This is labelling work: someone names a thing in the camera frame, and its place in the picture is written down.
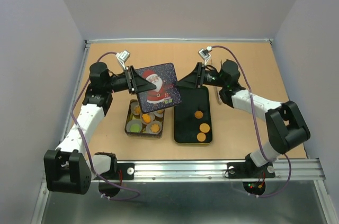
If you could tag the orange swirl cookie top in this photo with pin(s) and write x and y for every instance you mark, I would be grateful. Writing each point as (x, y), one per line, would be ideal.
(137, 110)

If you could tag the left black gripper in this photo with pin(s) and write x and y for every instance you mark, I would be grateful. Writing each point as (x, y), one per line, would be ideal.
(137, 83)

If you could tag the round orange cookie upper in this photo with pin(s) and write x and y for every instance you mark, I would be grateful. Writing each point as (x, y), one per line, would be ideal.
(204, 128)

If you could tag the orange flower cookie bottom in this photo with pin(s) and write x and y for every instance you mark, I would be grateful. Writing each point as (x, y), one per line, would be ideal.
(154, 128)

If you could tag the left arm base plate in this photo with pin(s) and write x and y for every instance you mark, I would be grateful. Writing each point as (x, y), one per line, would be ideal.
(125, 171)

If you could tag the gold cookie tin box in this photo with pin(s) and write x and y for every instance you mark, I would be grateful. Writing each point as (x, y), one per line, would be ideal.
(143, 133)

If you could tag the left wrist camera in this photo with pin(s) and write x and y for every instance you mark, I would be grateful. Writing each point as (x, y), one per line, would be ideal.
(122, 57)

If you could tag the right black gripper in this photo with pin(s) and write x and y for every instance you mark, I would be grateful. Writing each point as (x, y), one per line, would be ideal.
(192, 79)

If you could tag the aluminium rail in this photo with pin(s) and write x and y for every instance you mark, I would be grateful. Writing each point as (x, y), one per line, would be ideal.
(214, 170)

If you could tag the orange fish cookie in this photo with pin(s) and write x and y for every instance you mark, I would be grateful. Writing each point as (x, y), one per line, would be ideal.
(146, 118)

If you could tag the orange swirl cookie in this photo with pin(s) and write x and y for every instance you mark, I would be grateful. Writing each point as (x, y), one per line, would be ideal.
(198, 114)
(137, 110)

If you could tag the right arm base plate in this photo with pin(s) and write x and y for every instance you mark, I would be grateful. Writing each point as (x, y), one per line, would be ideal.
(241, 170)

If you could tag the white paper cup bottom-right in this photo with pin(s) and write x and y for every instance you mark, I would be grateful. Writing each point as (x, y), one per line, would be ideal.
(148, 127)

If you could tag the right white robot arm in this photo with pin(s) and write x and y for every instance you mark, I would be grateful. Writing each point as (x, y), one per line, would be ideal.
(286, 127)

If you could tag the green round cookie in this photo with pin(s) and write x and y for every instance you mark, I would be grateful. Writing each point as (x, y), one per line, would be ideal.
(135, 128)

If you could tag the white paper cup top-right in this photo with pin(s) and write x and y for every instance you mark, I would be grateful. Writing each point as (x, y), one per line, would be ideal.
(159, 113)

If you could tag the white paper cup centre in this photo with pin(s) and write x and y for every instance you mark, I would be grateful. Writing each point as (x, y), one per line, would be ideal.
(151, 115)

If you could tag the round orange cookie lower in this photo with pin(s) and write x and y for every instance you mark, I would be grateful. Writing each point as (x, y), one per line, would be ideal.
(201, 137)

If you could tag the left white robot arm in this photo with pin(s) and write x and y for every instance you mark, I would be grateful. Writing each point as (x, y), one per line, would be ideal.
(70, 167)

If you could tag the white paper cup top-left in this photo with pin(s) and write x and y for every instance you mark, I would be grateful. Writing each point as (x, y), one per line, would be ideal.
(132, 106)

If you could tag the gold tin lid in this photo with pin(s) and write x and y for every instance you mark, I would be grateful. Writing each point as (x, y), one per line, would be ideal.
(166, 94)

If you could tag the white paper cup bottom-left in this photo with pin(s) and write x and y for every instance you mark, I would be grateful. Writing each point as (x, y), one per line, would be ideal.
(133, 122)

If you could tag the orange swirl cookie right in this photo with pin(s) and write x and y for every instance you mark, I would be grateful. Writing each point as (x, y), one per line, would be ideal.
(198, 114)

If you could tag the round orange cookie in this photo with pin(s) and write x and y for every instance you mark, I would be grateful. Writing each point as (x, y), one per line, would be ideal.
(204, 128)
(201, 137)

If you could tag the metal tongs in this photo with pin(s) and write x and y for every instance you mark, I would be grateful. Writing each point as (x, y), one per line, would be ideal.
(217, 95)

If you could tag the black tray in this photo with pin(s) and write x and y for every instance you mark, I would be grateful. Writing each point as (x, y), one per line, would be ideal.
(186, 126)

